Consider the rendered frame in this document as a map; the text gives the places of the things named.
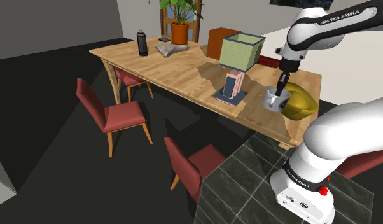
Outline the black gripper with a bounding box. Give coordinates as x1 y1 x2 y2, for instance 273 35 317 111
275 57 301 96

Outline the white mug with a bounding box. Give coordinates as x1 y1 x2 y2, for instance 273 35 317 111
261 86 292 112

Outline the yellow rounded object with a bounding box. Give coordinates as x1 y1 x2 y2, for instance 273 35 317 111
279 81 320 122

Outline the green shade pink table lamp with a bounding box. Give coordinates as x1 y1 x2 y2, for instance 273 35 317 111
211 32 267 108

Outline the orange box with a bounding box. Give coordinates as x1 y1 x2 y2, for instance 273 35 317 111
206 27 242 60

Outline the dark tiled robot stand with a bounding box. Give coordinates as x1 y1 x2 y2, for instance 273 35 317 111
193 131 375 224

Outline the plant in orange pot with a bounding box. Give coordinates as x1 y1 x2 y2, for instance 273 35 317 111
148 0 204 46

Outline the wooden dining table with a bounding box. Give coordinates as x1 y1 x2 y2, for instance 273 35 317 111
88 35 323 150

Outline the grey folded cloth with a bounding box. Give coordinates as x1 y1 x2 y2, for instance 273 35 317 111
155 43 191 59

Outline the wooden framed door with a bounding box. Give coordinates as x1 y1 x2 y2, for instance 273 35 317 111
159 0 201 43

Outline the black spray bottle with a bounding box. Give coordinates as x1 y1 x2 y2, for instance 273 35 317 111
136 29 149 57

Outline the dark wall picture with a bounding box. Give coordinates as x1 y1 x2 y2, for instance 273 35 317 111
268 0 335 12

